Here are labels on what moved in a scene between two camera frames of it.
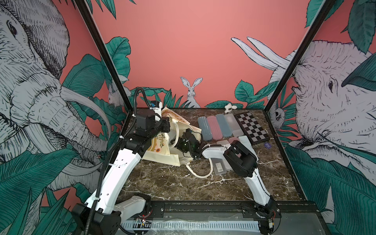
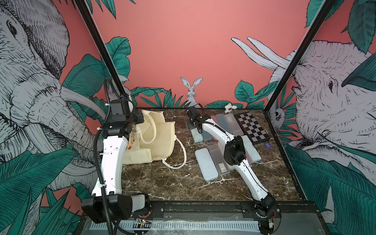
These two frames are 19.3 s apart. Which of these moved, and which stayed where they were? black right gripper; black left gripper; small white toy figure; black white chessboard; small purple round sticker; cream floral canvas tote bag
Moved: cream floral canvas tote bag; black right gripper; black left gripper
Stayed: small purple round sticker; black white chessboard; small white toy figure
